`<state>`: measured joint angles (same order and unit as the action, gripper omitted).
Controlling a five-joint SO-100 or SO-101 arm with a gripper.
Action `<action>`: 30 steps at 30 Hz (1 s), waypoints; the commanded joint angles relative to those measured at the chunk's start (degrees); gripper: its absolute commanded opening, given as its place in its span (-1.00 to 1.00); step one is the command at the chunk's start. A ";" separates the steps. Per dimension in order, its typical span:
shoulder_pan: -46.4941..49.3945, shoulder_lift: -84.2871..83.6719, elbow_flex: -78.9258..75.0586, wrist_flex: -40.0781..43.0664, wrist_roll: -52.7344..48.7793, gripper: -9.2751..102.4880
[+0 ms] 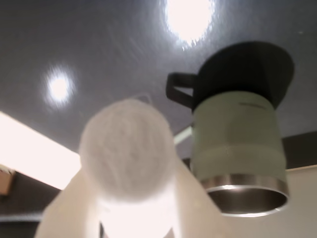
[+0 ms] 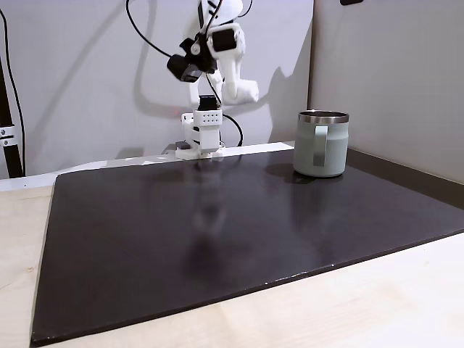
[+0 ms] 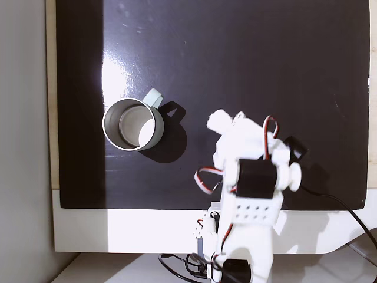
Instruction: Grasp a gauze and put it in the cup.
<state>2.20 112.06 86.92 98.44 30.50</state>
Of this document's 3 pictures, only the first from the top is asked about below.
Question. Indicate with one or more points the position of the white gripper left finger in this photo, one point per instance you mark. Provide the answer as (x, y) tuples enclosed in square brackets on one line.
[(74, 210)]

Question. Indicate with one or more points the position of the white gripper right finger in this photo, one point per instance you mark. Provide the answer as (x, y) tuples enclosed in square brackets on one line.
[(194, 210)]

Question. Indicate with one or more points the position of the white gauze roll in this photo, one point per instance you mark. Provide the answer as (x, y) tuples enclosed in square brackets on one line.
[(126, 151)]

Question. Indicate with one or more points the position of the brown cardboard box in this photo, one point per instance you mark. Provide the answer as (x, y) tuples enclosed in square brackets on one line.
[(5, 182)]

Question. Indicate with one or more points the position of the pale green steel mug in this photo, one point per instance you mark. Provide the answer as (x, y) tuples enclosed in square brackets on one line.
[(235, 138)]

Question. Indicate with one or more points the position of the black table mat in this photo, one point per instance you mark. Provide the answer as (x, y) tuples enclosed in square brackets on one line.
[(111, 49)]

